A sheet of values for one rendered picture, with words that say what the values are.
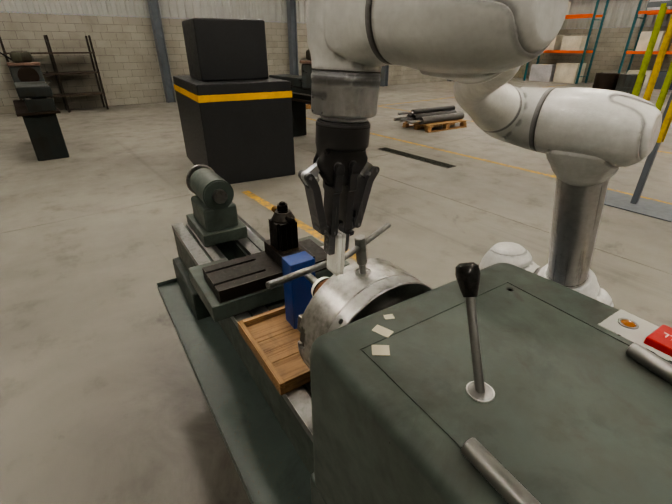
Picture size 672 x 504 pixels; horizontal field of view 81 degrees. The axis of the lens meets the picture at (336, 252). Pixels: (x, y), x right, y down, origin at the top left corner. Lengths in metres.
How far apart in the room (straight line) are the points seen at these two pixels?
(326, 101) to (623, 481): 0.53
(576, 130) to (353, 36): 0.54
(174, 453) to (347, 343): 1.62
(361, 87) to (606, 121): 0.52
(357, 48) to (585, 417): 0.51
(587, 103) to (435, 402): 0.63
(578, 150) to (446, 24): 0.56
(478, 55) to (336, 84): 0.18
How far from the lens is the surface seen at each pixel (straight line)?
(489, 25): 0.40
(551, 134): 0.92
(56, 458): 2.37
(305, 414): 1.03
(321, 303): 0.81
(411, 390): 0.55
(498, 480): 0.48
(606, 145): 0.90
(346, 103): 0.52
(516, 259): 1.36
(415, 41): 0.44
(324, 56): 0.52
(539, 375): 0.63
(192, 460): 2.10
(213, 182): 1.77
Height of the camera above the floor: 1.65
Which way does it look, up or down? 28 degrees down
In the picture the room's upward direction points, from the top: straight up
